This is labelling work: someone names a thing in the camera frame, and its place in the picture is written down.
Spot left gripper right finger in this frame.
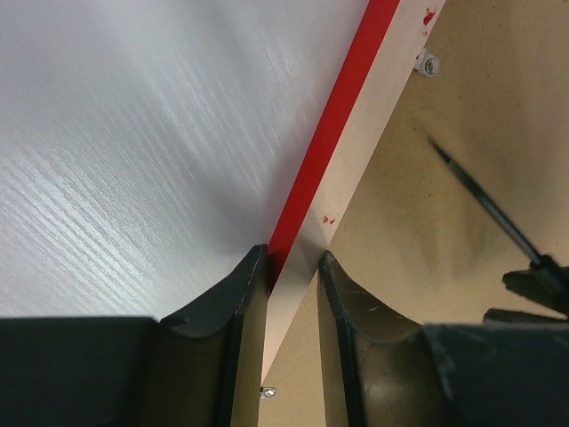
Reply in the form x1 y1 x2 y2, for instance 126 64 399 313
317 253 568 426

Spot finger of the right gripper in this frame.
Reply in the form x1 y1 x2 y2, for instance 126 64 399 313
483 255 568 323

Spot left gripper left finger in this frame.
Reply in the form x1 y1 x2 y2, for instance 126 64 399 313
1 245 268 426

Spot red handled screwdriver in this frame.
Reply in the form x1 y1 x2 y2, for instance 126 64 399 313
426 133 569 312

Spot red picture frame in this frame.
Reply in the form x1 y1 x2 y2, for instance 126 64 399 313
261 0 445 375

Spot brown frame backing board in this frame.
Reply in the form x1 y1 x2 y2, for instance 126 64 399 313
259 1 568 426

